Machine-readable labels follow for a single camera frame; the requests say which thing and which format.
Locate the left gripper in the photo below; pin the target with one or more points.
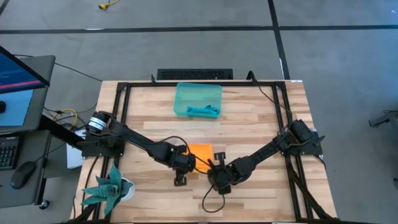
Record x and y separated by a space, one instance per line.
185 162

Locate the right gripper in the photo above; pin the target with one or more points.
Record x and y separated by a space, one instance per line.
222 179

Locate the orange microfiber towel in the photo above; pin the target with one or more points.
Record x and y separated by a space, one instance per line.
202 152

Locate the teal microfiber towel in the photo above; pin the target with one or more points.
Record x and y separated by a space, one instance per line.
202 110

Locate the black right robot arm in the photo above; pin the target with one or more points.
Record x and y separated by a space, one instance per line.
267 151

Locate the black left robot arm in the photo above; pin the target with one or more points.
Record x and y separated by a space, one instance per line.
136 138

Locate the teal translucent plastic basket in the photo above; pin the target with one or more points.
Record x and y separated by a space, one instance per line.
196 95

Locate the white plant pot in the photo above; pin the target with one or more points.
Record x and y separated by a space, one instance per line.
132 190

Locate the artificial green plant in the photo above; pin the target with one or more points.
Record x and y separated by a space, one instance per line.
109 189

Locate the white box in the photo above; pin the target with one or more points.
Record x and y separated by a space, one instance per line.
74 157

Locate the black diagonal support bar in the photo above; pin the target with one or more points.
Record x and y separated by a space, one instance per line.
59 132

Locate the black caster wheel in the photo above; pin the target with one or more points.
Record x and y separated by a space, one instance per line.
44 204

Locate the black computer mouse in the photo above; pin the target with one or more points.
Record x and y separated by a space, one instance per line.
21 175

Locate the grey desk cart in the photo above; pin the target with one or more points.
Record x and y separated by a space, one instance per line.
40 71

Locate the black equipment piece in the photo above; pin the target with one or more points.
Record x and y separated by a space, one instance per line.
382 119

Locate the black backlit keyboard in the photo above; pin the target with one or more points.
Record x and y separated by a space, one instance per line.
7 154

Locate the monitor with blue screen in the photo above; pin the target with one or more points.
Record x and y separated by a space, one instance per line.
18 74

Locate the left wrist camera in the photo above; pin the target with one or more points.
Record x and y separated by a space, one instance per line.
184 178

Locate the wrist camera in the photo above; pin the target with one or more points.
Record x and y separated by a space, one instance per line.
216 157
184 178

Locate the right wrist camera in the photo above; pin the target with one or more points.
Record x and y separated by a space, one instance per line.
216 157

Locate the black metal table frame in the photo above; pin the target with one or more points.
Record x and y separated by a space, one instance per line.
149 84

